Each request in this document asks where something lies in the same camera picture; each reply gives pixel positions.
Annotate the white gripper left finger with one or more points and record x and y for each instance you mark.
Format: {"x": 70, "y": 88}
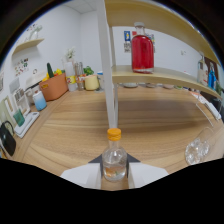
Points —
{"x": 83, "y": 175}

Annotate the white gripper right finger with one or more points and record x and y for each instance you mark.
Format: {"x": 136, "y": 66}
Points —
{"x": 145, "y": 173}

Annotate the clear bottle with orange cap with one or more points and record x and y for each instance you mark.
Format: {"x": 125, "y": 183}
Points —
{"x": 114, "y": 160}

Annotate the light blue cup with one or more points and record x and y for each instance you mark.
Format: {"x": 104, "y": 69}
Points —
{"x": 39, "y": 101}

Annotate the clear glass with ice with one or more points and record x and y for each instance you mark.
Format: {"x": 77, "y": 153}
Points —
{"x": 197, "y": 150}

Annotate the white kitchen scale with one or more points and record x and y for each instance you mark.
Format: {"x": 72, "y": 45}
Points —
{"x": 26, "y": 125}

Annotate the black kettle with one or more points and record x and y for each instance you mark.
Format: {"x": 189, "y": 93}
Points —
{"x": 7, "y": 140}

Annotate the orange storage basket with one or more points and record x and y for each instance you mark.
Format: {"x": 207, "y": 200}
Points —
{"x": 53, "y": 88}

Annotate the green potted plant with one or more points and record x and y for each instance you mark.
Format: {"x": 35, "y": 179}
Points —
{"x": 91, "y": 82}

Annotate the wooden two-tier shelf rack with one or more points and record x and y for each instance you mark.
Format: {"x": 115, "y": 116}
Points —
{"x": 160, "y": 75}

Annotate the white bread box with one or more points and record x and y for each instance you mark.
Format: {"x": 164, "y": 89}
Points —
{"x": 35, "y": 80}

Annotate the clear bottle with red label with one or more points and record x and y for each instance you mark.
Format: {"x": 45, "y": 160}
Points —
{"x": 201, "y": 71}

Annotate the red liquid glass bottle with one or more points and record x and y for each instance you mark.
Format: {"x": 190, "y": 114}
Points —
{"x": 142, "y": 53}

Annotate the wooden wall shelf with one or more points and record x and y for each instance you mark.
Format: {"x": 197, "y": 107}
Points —
{"x": 28, "y": 44}

